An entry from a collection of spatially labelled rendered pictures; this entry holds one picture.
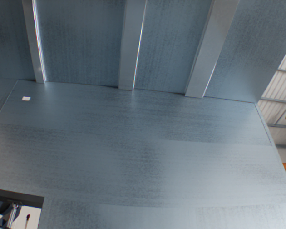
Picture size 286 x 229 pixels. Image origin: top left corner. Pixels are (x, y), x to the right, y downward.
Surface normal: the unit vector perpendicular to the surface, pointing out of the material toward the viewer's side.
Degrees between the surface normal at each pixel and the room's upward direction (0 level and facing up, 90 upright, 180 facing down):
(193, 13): 180
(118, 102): 90
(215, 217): 90
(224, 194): 90
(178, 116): 90
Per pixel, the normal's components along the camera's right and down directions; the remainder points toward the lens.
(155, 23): 0.00, 0.73
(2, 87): 0.14, -0.68
